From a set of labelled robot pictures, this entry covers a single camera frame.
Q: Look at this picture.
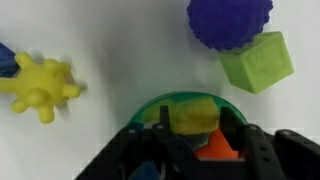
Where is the lime green cube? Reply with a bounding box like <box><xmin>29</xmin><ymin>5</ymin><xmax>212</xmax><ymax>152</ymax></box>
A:
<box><xmin>217</xmin><ymin>30</ymin><xmax>295</xmax><ymax>95</ymax></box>

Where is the yellow spiky toy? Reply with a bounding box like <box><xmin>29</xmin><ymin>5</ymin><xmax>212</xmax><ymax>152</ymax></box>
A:
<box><xmin>0</xmin><ymin>51</ymin><xmax>83</xmax><ymax>125</ymax></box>

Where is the green plastic bowl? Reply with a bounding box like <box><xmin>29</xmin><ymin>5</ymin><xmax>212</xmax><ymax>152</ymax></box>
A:
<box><xmin>127</xmin><ymin>91</ymin><xmax>250</xmax><ymax>135</ymax></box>

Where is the small dark blue cube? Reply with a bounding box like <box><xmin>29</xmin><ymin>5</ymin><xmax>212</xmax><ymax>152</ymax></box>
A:
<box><xmin>0</xmin><ymin>41</ymin><xmax>22</xmax><ymax>79</ymax></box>

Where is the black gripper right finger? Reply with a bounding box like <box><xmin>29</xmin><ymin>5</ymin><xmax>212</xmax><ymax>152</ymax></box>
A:
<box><xmin>219</xmin><ymin>106</ymin><xmax>320</xmax><ymax>180</ymax></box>

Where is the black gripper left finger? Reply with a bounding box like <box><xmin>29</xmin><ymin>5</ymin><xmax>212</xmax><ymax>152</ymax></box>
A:
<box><xmin>75</xmin><ymin>105</ymin><xmax>201</xmax><ymax>180</ymax></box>

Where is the orange toy animal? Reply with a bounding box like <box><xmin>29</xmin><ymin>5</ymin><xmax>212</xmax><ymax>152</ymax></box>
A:
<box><xmin>193</xmin><ymin>128</ymin><xmax>242</xmax><ymax>160</ymax></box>

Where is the purple bumpy ball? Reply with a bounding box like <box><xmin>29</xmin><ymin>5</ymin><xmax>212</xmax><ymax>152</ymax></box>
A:
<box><xmin>186</xmin><ymin>0</ymin><xmax>275</xmax><ymax>52</ymax></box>

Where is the yellow soft block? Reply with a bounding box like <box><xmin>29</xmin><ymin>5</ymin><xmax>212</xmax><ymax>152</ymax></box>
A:
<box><xmin>171</xmin><ymin>96</ymin><xmax>221</xmax><ymax>136</ymax></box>

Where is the teal toy animal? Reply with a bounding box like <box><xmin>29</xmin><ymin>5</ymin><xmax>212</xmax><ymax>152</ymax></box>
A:
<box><xmin>185</xmin><ymin>133</ymin><xmax>211</xmax><ymax>150</ymax></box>

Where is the large blue embossed cube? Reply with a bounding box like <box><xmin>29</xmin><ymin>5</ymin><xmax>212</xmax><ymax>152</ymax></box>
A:
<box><xmin>128</xmin><ymin>159</ymin><xmax>162</xmax><ymax>180</ymax></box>

